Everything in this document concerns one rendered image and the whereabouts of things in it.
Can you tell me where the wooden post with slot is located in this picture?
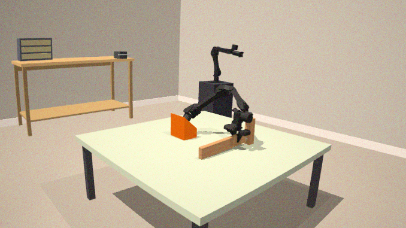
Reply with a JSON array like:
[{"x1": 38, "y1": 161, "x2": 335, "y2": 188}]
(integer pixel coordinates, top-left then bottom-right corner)
[{"x1": 244, "y1": 118, "x2": 256, "y2": 145}]

